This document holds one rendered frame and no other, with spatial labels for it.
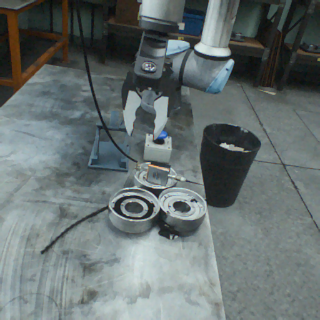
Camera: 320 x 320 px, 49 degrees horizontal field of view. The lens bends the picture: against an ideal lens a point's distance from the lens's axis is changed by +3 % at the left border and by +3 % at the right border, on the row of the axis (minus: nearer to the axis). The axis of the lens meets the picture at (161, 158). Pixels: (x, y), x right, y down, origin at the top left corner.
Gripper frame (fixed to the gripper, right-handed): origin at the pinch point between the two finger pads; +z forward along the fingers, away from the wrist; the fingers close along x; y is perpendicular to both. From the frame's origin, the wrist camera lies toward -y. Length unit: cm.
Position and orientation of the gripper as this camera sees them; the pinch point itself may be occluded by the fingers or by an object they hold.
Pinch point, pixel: (142, 132)
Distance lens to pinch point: 66.9
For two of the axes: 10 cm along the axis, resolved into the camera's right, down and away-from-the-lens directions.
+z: -1.6, 9.0, 4.1
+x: -9.9, -1.5, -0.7
